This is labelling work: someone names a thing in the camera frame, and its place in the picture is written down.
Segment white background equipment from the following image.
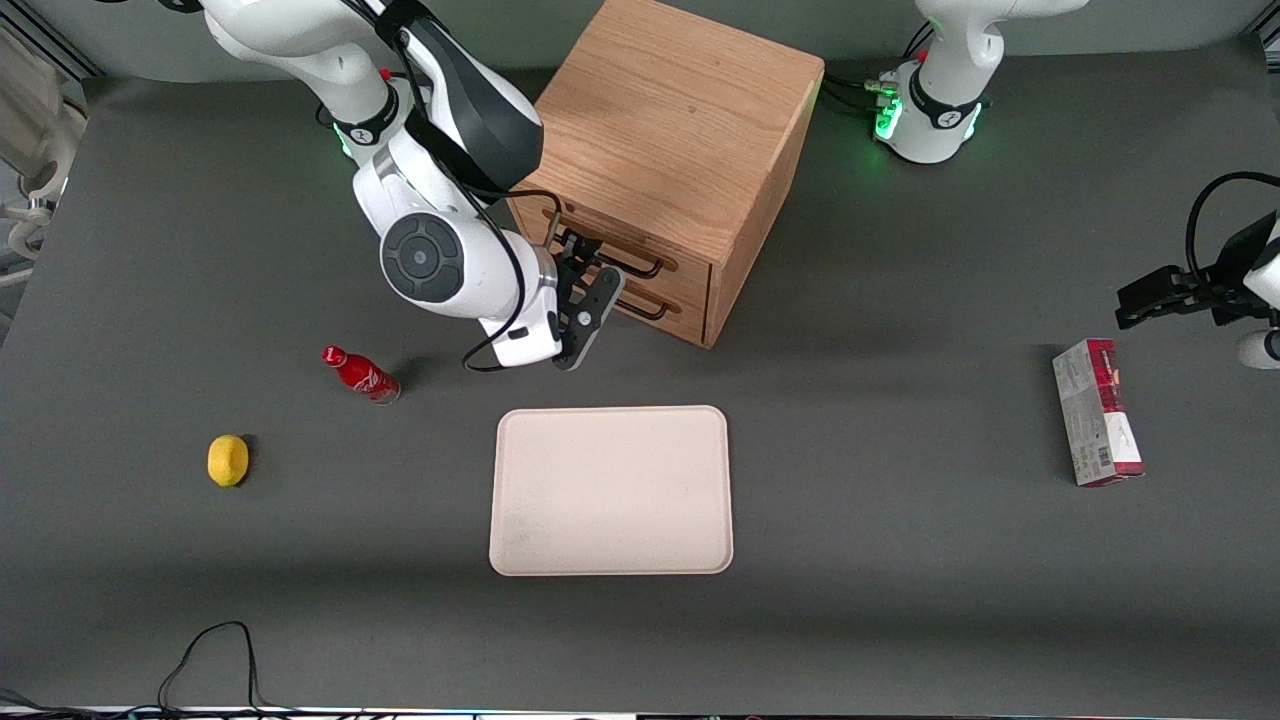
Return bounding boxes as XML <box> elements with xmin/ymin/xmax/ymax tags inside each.
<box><xmin>0</xmin><ymin>22</ymin><xmax>89</xmax><ymax>293</ymax></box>

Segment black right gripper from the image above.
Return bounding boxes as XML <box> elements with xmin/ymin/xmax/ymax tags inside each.
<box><xmin>545</xmin><ymin>228</ymin><xmax>608</xmax><ymax>333</ymax></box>

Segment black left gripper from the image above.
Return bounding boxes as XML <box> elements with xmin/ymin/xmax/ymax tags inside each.
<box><xmin>1116</xmin><ymin>212</ymin><xmax>1278</xmax><ymax>331</ymax></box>

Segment black left base cables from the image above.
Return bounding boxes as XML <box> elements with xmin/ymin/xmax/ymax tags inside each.
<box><xmin>820</xmin><ymin>20</ymin><xmax>937</xmax><ymax>119</ymax></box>

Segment red cola bottle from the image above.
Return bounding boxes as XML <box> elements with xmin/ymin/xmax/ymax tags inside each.
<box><xmin>321</xmin><ymin>345</ymin><xmax>402</xmax><ymax>406</ymax></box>

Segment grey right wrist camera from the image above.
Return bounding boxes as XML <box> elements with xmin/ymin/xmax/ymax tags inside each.
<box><xmin>553</xmin><ymin>270</ymin><xmax>627</xmax><ymax>373</ymax></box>

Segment cream rectangular tray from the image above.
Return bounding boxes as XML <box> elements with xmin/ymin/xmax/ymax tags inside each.
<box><xmin>489</xmin><ymin>405</ymin><xmax>734</xmax><ymax>577</ymax></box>

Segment black metal drawer handle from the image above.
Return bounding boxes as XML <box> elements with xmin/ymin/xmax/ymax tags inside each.
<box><xmin>598</xmin><ymin>264</ymin><xmax>670</xmax><ymax>322</ymax></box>
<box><xmin>546</xmin><ymin>214</ymin><xmax>667</xmax><ymax>280</ymax></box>

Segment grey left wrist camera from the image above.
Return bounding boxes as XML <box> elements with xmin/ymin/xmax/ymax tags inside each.
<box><xmin>1236</xmin><ymin>328</ymin><xmax>1280</xmax><ymax>371</ymax></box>

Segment oak wooden drawer cabinet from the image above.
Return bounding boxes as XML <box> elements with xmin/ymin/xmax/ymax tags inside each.
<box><xmin>505</xmin><ymin>0</ymin><xmax>826</xmax><ymax>349</ymax></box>

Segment black looped table cable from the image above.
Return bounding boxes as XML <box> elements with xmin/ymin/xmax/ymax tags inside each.
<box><xmin>0</xmin><ymin>621</ymin><xmax>301</xmax><ymax>717</ymax></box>

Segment yellow lemon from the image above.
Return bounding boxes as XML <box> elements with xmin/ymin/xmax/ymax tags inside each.
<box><xmin>207</xmin><ymin>434</ymin><xmax>250</xmax><ymax>488</ymax></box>

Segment black metal frame rail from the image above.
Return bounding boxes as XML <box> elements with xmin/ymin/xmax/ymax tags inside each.
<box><xmin>25</xmin><ymin>0</ymin><xmax>106</xmax><ymax>79</ymax></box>

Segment grey and red carton box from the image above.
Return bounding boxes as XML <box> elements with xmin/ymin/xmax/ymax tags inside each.
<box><xmin>1052</xmin><ymin>338</ymin><xmax>1145</xmax><ymax>488</ymax></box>

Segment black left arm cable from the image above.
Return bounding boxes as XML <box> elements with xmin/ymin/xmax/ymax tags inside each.
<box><xmin>1186</xmin><ymin>171</ymin><xmax>1280</xmax><ymax>293</ymax></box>

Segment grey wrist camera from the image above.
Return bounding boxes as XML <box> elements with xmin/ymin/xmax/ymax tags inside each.
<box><xmin>1236</xmin><ymin>328</ymin><xmax>1280</xmax><ymax>371</ymax></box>
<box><xmin>553</xmin><ymin>270</ymin><xmax>627</xmax><ymax>373</ymax></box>

